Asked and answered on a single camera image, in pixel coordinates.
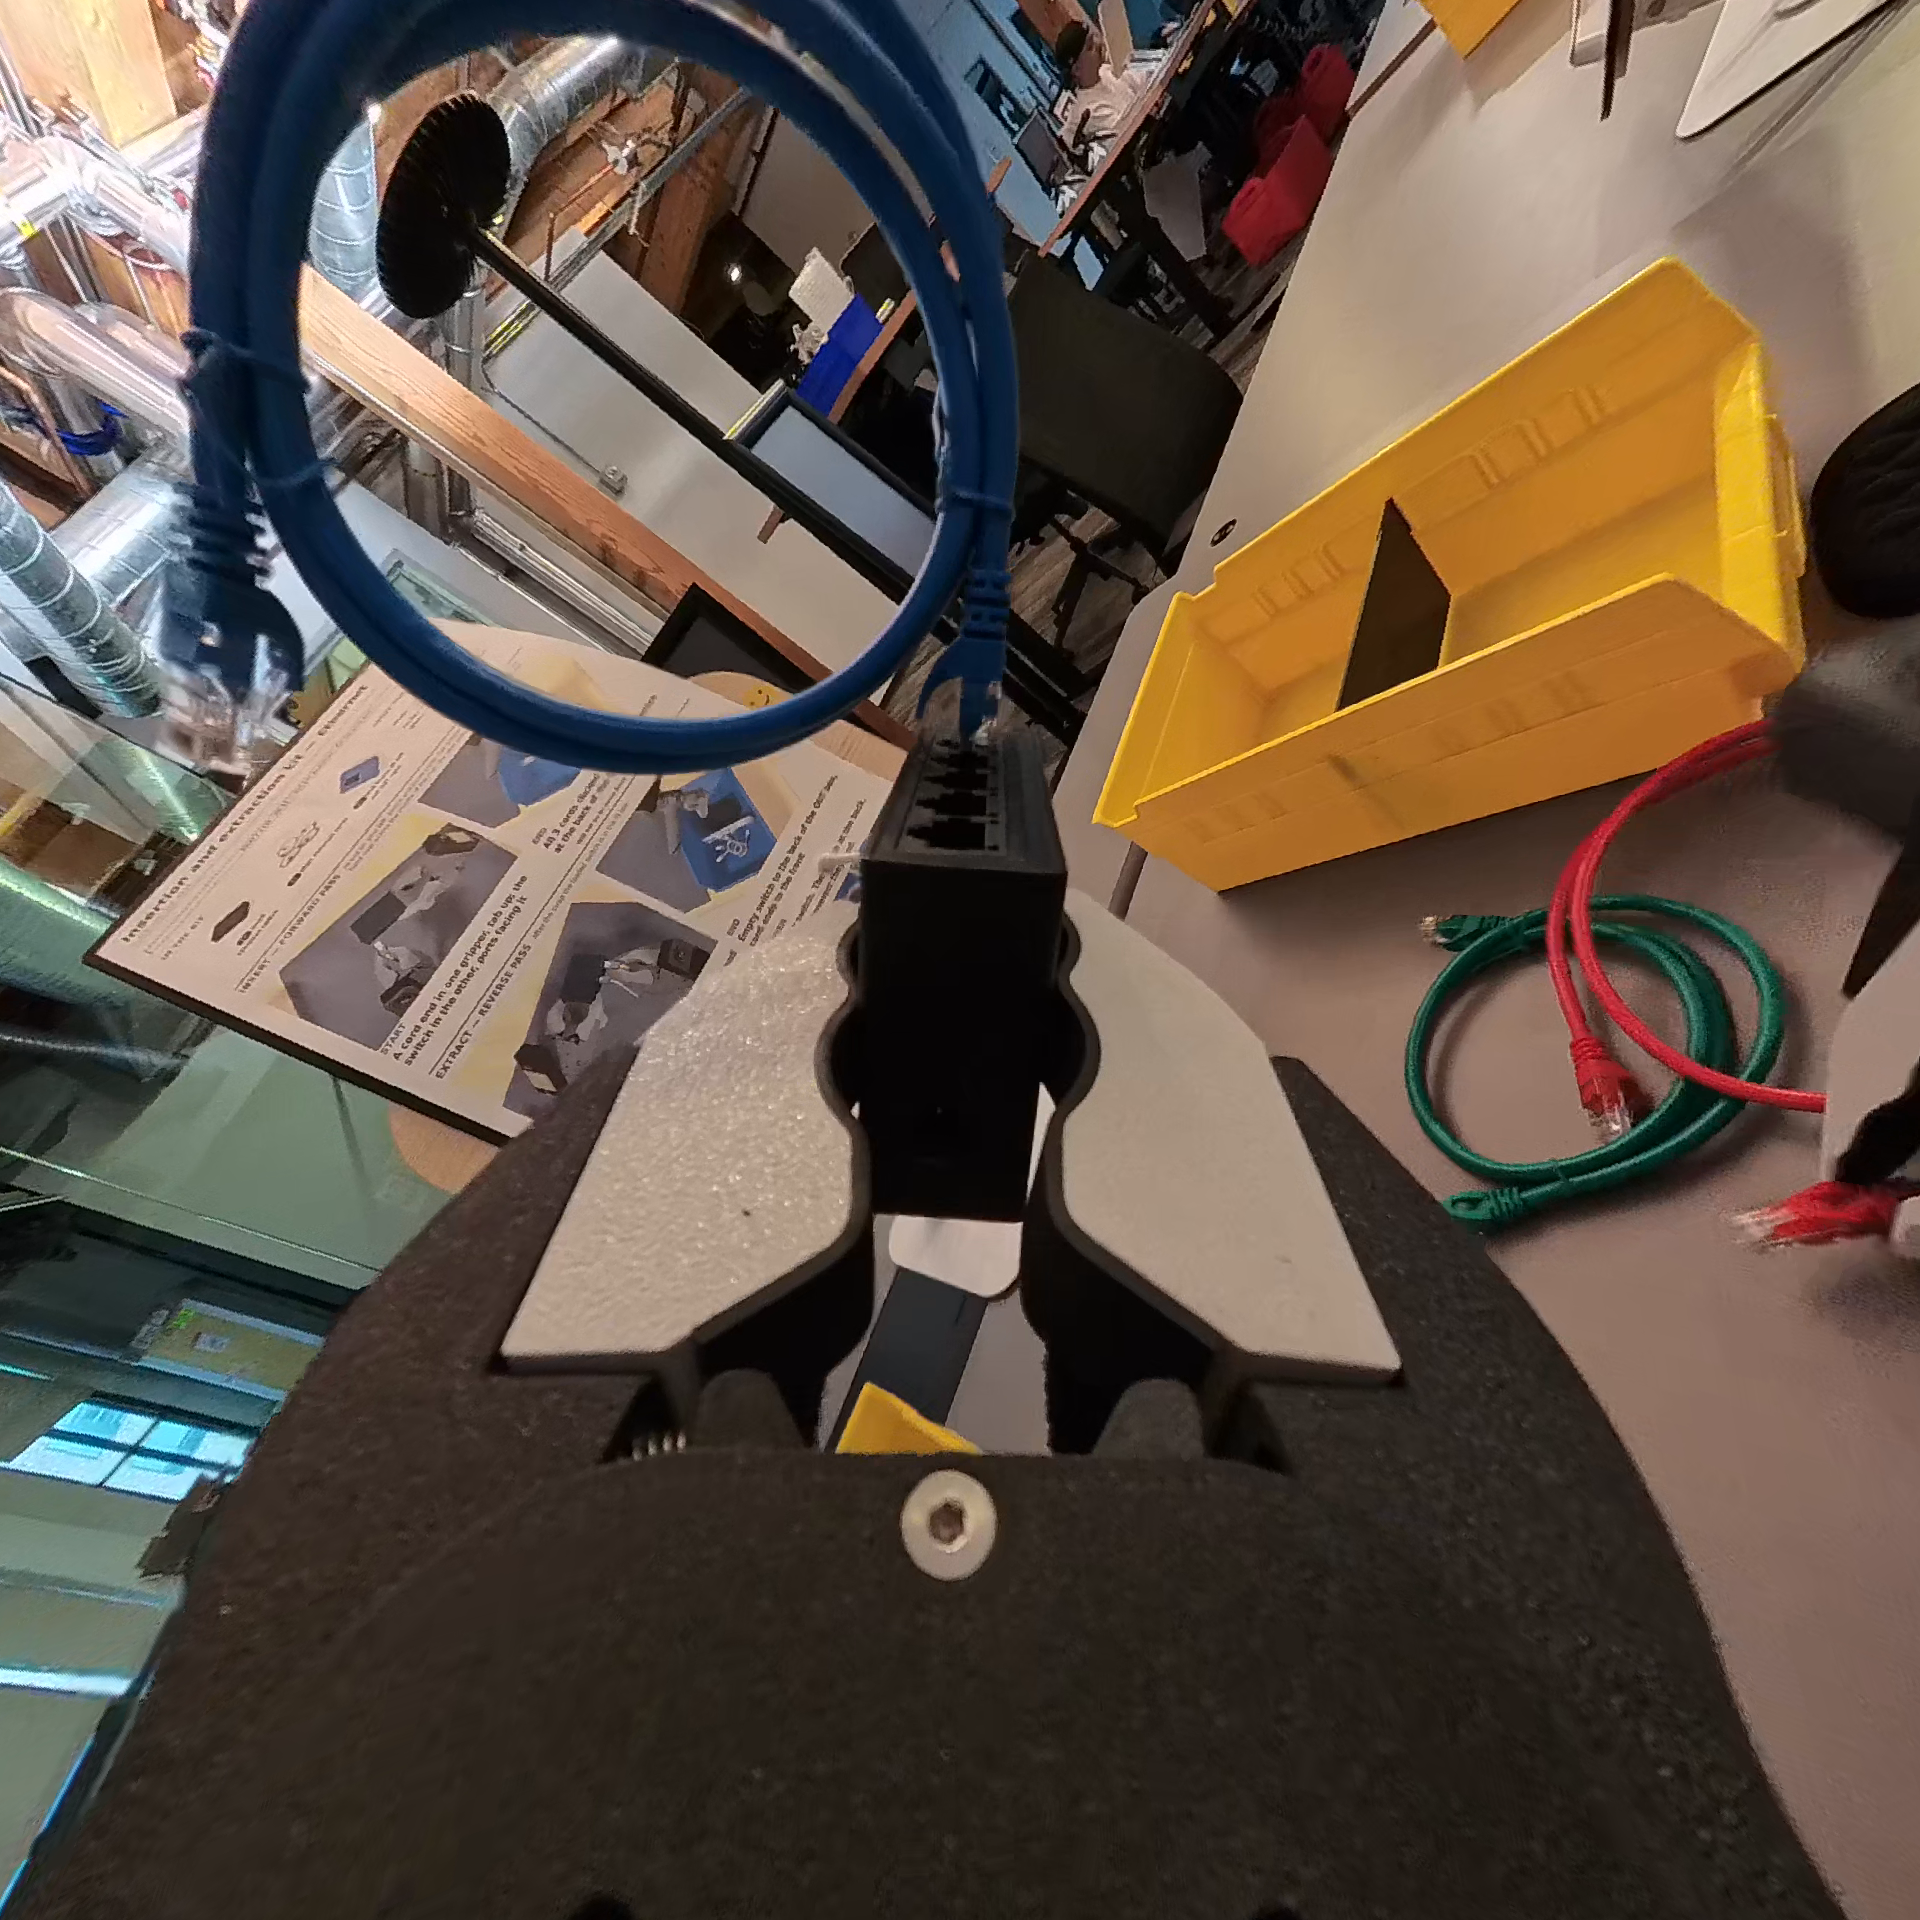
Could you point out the blue storage crate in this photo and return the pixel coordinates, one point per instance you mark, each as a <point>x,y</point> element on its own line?
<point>835,353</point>

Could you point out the black framed display panel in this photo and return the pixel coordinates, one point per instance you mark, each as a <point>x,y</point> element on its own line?
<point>839,481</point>

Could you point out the instruction poster on wooden board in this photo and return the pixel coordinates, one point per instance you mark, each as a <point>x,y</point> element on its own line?
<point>450,901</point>

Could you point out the red bag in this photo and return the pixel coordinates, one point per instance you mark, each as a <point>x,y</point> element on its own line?
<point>1276,196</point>
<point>1320,91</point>

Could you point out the black office chair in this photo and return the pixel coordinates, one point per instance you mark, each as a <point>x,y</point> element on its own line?
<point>1108,405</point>

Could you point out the black floor lamp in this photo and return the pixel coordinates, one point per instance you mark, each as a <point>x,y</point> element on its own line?
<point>441,202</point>

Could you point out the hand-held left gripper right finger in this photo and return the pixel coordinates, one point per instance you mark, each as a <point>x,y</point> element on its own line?
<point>1201,1185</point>

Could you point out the wooden support post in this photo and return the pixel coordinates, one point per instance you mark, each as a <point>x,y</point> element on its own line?
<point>494,451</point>

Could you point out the black ethernet switch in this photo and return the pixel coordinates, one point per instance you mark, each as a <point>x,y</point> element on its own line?
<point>960,1021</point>

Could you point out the black flat monitor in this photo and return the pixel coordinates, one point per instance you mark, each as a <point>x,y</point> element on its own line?
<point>704,646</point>

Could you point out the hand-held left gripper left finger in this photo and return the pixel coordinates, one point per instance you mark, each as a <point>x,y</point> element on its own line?
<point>675,1172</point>

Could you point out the black oval pad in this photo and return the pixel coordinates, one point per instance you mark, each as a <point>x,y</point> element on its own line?
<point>1874,510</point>

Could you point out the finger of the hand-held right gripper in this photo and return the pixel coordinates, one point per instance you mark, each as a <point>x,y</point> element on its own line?
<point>1860,721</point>
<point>1881,1051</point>

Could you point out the yellow plastic bin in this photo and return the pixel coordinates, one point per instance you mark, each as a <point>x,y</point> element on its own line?
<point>902,1426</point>
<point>1478,23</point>
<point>1499,721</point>

